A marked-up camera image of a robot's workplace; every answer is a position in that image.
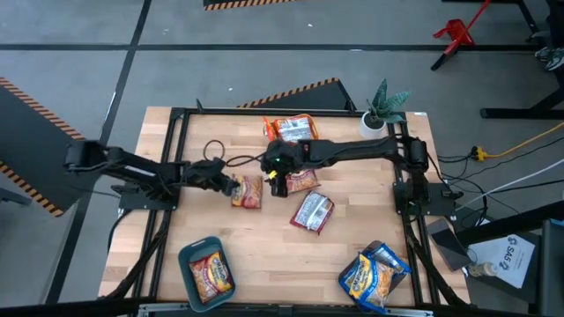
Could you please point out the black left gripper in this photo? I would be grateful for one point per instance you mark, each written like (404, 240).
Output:
(209, 174)

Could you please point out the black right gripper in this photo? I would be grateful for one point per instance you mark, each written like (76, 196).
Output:
(284, 158)

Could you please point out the red Maruchan ramen pack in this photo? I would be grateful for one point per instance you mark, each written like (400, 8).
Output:
(304, 181)
(251, 193)
(313, 212)
(211, 276)

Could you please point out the orange Maruchan ramen pack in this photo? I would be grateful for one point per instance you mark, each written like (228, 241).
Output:
(294, 128)
(268, 130)

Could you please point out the blue Maruchan ramen pack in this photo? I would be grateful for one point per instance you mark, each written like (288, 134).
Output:
(392, 260)
(368, 282)

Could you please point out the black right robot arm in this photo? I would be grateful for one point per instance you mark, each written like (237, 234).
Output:
(352, 149)

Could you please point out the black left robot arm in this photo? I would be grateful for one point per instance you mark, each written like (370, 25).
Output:
(132, 169)

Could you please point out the teal plastic bin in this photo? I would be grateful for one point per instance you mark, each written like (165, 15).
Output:
(196, 246)

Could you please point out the snake plant in white pot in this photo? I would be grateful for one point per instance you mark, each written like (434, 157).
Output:
(371, 127)

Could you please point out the dark tablet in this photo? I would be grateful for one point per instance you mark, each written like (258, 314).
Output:
(447, 244)

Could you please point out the large hazard-striped black mat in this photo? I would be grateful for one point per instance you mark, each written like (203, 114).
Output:
(26, 145)

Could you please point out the red and black floor stand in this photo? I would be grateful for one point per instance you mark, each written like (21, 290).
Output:
(456, 33)

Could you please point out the small tan bottle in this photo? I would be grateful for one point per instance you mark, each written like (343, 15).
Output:
(482, 269)

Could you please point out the black stand foot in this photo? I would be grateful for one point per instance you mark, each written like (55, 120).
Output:
(520, 112)

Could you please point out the black side table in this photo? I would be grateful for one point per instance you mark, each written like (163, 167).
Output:
(520, 220)

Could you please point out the white printed paper sheet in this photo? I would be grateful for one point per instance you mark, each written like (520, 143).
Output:
(511, 260)

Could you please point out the black table leg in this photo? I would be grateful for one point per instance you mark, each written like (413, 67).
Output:
(530, 24)

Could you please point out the person's shoe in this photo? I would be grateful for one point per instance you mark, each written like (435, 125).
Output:
(553, 57)

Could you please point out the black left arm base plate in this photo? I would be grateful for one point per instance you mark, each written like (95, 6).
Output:
(132, 202)

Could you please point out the silver metal bracket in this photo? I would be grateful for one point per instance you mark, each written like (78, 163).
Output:
(163, 308)

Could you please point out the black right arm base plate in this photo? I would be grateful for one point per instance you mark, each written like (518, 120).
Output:
(440, 198)

